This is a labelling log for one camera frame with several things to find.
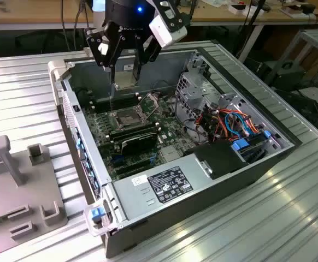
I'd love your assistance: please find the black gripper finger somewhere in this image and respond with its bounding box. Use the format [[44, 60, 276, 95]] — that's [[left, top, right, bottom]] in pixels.
[[133, 29, 163, 81], [84, 21, 126, 82]]

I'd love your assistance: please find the silver CPU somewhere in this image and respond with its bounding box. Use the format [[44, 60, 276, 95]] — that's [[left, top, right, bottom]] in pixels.
[[114, 64, 138, 91]]

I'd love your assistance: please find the metal socket cover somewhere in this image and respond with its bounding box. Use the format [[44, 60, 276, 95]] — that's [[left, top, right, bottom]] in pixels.
[[136, 92, 163, 121]]

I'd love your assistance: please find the metal locking lever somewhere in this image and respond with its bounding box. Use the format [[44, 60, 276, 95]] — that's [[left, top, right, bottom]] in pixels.
[[146, 104, 161, 117], [109, 80, 115, 114]]

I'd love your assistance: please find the black RAM slot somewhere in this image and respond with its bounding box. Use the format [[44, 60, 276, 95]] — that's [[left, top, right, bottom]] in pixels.
[[91, 95, 139, 108], [110, 127, 160, 142], [93, 98, 140, 110], [108, 122, 157, 136], [95, 101, 142, 114], [89, 92, 137, 105]]

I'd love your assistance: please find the CPU socket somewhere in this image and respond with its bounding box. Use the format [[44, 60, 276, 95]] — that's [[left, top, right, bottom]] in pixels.
[[113, 108, 152, 133]]

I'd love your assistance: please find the silver drive cage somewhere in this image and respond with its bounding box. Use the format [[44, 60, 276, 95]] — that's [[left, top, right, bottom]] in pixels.
[[174, 71, 222, 115]]

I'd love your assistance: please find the wooden desk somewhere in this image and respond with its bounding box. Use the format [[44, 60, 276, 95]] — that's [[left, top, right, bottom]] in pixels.
[[0, 0, 318, 31]]

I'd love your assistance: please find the green motherboard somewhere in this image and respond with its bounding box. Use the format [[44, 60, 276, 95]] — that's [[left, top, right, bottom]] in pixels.
[[81, 91, 211, 182]]

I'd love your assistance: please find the white box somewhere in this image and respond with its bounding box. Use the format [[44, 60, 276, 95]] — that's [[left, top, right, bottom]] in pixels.
[[228, 3, 266, 16]]

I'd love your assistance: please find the black graphics card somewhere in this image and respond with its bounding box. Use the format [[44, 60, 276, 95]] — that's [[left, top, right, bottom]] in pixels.
[[120, 133, 157, 156]]

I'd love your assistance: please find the hard disk in blue carrier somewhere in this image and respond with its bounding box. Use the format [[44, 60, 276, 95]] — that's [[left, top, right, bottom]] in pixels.
[[231, 130, 272, 164]]

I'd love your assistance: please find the black equipment box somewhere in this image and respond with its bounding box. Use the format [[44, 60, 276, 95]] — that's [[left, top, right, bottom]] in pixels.
[[273, 61, 306, 91]]

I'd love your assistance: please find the silver power supply unit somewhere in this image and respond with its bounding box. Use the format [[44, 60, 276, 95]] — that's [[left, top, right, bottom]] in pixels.
[[112, 154, 213, 222]]

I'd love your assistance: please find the grey parts rack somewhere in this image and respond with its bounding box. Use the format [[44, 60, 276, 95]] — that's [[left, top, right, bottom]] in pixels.
[[0, 135, 68, 241]]

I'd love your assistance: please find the grey metal rack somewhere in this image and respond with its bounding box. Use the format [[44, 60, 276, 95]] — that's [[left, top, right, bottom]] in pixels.
[[265, 28, 318, 91]]

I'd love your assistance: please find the black mesh panel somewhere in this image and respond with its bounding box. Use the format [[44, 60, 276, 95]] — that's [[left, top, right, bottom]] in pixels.
[[273, 88, 318, 134]]

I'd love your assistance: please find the blue case latch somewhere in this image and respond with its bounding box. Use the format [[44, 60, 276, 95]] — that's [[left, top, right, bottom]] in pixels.
[[91, 207, 105, 222]]

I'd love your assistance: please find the black PC case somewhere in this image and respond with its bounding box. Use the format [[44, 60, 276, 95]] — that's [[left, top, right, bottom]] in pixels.
[[47, 46, 303, 259]]

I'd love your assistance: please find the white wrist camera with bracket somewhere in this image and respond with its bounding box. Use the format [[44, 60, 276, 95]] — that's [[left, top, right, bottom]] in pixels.
[[149, 0, 189, 49]]

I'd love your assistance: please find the orange wire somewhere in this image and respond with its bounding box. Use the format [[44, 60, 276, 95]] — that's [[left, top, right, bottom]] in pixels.
[[198, 108, 260, 142]]

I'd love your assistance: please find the blue wire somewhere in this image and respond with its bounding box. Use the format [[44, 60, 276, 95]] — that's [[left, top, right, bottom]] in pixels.
[[223, 111, 251, 142]]

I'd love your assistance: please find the black plastic air duct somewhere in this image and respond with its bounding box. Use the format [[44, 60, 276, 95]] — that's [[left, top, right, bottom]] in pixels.
[[182, 141, 250, 181]]

